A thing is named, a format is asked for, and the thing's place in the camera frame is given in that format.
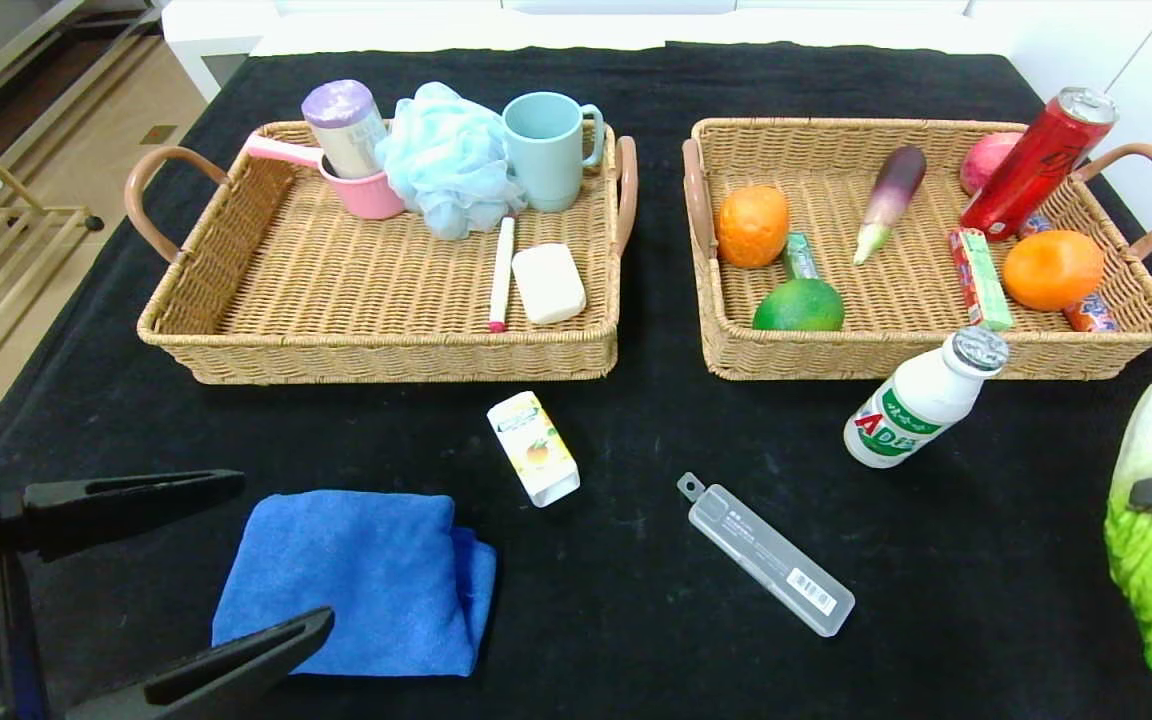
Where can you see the purple eggplant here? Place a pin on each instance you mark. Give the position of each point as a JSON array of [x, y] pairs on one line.
[[894, 188]]

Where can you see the smooth orange fruit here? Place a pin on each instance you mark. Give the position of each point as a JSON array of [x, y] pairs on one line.
[[1051, 270]]

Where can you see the brown floor plate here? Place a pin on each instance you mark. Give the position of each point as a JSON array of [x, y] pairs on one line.
[[160, 135]]

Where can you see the white soap bar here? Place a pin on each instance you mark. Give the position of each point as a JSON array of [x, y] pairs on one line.
[[548, 284]]

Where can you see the green round fruit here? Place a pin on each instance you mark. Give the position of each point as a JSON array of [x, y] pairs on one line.
[[798, 307]]

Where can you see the white AD milk bottle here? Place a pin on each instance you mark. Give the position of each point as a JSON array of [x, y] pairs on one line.
[[911, 404]]

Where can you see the gold metal wheeled rack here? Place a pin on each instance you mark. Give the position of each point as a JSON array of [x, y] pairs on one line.
[[46, 209]]

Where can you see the red soda can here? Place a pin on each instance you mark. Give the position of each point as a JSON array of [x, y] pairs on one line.
[[1031, 168]]

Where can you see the small white yellow box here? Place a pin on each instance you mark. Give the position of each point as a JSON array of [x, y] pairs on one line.
[[533, 450]]

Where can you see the purple lidded cylinder container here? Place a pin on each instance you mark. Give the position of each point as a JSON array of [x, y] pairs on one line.
[[344, 123]]

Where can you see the small green gum pack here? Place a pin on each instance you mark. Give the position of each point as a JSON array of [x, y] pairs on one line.
[[798, 256]]

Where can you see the red green candy box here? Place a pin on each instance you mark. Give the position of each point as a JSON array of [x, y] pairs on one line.
[[981, 283]]

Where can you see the black table cloth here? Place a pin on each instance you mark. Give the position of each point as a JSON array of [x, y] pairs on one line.
[[636, 440]]

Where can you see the blue towel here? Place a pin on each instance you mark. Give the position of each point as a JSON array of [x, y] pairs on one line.
[[366, 570]]

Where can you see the teal plastic mug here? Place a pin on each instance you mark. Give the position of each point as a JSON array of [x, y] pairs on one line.
[[546, 158]]

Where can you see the clear plastic toothbrush case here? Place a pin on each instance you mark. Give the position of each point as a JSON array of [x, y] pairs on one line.
[[766, 560]]

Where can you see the white pink marker pen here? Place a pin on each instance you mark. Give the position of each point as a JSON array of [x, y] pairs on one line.
[[503, 273]]

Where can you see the light blue bath loofah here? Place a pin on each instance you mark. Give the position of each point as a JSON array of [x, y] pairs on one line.
[[449, 158]]

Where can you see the pink plastic scoop cup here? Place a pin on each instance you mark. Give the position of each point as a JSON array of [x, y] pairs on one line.
[[369, 198]]

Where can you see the pink peach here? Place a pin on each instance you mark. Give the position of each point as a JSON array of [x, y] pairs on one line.
[[984, 163]]

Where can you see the bumpy orange fruit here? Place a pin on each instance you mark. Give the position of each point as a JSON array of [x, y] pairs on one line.
[[751, 228]]

